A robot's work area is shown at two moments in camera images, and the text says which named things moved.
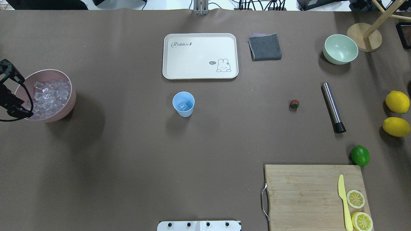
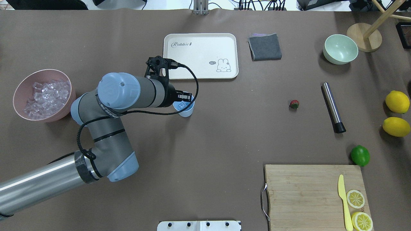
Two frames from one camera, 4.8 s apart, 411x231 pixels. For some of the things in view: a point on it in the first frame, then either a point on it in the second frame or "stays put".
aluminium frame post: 201,7 stays put
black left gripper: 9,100 -> 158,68
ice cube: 183,105 stays put
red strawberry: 294,104 stays put
